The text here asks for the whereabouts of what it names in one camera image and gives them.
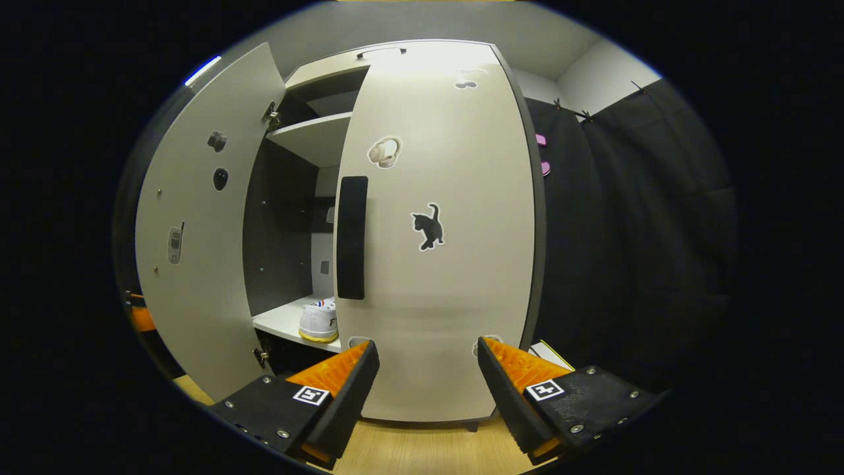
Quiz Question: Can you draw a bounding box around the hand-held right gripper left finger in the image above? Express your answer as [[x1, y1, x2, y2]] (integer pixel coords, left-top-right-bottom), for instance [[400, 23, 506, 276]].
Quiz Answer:
[[210, 340, 381, 470]]

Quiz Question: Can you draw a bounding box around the yellow spine book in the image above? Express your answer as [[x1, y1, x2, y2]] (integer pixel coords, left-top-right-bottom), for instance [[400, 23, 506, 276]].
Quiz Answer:
[[529, 340, 574, 371]]

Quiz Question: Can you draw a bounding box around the black backdrop cloth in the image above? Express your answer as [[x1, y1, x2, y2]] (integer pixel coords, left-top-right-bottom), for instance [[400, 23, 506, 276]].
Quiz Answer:
[[521, 79, 738, 396]]

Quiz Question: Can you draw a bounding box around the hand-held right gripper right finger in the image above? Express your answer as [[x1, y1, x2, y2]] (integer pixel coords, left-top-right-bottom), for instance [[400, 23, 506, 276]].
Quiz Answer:
[[476, 335, 667, 462]]

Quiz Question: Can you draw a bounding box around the white ceiling light strip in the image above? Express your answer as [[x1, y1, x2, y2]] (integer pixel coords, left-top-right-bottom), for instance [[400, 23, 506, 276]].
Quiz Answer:
[[183, 55, 223, 88]]

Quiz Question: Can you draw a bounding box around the white shoe cabinet door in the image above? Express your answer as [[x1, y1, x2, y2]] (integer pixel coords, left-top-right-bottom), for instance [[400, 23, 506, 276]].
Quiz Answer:
[[333, 59, 538, 423], [135, 43, 287, 402]]

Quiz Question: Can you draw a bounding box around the white shoe cabinet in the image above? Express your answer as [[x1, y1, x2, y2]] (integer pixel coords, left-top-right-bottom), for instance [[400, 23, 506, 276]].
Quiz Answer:
[[244, 40, 548, 429]]

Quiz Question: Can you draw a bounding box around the white striped canvas shoe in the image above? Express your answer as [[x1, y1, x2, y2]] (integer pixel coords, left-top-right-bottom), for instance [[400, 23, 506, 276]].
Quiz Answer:
[[299, 298, 339, 344]]

